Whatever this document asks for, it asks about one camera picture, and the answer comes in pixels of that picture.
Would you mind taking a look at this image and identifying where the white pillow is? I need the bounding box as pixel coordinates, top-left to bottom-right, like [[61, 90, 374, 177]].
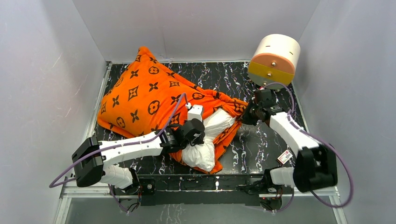
[[181, 108, 235, 173]]

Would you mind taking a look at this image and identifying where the orange patterned plush pillowcase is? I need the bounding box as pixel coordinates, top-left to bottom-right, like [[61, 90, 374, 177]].
[[97, 46, 247, 174]]

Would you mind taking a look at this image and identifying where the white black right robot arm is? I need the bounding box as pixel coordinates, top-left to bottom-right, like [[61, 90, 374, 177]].
[[241, 89, 338, 193]]

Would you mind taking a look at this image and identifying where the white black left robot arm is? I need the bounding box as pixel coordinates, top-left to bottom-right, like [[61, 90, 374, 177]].
[[71, 119, 205, 194]]

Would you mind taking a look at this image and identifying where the white cylinder with coloured lid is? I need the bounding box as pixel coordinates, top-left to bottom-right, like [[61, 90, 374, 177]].
[[247, 34, 301, 90]]

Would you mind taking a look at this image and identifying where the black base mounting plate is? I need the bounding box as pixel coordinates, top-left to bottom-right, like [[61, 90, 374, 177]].
[[110, 173, 293, 207]]

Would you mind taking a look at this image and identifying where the red white label tag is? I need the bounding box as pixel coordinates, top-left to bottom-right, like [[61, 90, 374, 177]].
[[277, 150, 293, 165]]

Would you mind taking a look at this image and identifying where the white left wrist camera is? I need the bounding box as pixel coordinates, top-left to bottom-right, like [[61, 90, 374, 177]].
[[187, 105, 204, 122]]

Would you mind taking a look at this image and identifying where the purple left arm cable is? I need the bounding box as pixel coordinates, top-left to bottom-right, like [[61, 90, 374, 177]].
[[49, 92, 190, 214]]

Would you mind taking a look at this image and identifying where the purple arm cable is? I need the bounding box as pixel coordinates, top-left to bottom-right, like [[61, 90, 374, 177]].
[[263, 82, 354, 214], [49, 92, 190, 214]]

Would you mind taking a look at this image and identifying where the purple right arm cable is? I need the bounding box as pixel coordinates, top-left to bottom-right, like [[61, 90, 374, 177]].
[[263, 82, 354, 214]]

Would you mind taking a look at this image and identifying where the aluminium front rail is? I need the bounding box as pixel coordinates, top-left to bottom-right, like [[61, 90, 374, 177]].
[[62, 175, 339, 197]]

